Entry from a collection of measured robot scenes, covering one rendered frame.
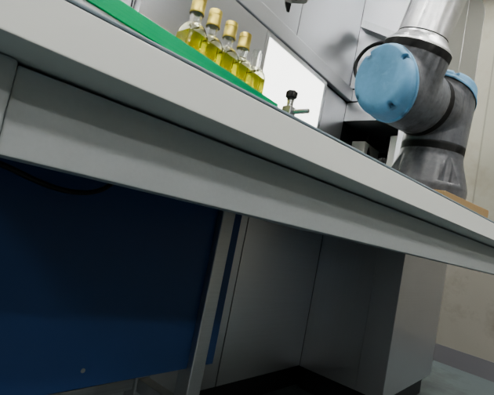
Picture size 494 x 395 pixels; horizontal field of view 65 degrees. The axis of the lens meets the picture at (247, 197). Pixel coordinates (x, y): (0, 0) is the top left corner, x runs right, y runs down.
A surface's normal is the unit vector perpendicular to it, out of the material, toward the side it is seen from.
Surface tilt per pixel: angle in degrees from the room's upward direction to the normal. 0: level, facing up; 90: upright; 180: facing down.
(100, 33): 90
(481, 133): 90
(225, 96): 90
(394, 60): 99
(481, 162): 90
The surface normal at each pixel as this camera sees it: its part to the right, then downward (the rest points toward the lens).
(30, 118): 0.66, 0.07
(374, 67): -0.83, -0.06
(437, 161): -0.14, -0.35
